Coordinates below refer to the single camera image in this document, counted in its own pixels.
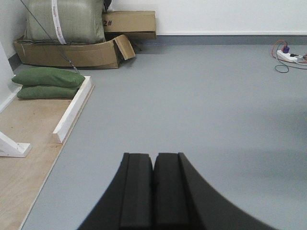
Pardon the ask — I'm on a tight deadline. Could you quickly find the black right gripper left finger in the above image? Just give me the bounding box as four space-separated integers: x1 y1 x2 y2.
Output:
78 153 153 230

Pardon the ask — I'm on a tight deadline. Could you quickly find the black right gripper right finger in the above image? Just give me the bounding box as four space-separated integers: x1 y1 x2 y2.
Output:
153 153 272 230

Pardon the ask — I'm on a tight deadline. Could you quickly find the plywood base platform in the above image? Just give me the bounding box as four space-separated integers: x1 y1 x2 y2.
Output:
0 85 95 230

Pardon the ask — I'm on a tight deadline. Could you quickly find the open cardboard box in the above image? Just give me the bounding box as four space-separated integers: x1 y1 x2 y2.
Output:
13 35 136 69

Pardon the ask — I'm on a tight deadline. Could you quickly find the green sandbag lower far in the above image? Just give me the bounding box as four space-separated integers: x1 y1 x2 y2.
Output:
17 85 80 100

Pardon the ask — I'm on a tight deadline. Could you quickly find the green sandbag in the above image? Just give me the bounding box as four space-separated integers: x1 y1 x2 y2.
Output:
17 85 80 100
12 67 85 88

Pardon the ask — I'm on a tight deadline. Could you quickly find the green sandbag upper far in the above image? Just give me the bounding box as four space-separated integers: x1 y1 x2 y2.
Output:
12 67 85 88

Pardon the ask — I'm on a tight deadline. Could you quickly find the white power strip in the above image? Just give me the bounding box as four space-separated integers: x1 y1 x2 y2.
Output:
277 50 298 63

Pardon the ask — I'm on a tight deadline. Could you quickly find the closed cardboard box 2# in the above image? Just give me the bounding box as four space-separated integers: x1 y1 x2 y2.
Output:
102 11 156 40

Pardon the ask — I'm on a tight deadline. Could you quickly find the purple plug adapter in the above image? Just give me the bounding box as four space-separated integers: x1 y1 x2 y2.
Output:
282 46 290 54

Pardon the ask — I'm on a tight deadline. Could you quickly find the large grey-green woven sack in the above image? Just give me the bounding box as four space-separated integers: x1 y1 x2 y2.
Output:
24 0 105 45

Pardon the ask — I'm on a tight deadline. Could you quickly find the steel guy wire with turnbuckle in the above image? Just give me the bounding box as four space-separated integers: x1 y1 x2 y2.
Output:
20 0 81 74

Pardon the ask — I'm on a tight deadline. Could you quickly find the white wooden door frame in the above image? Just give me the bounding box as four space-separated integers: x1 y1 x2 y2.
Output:
0 40 93 158

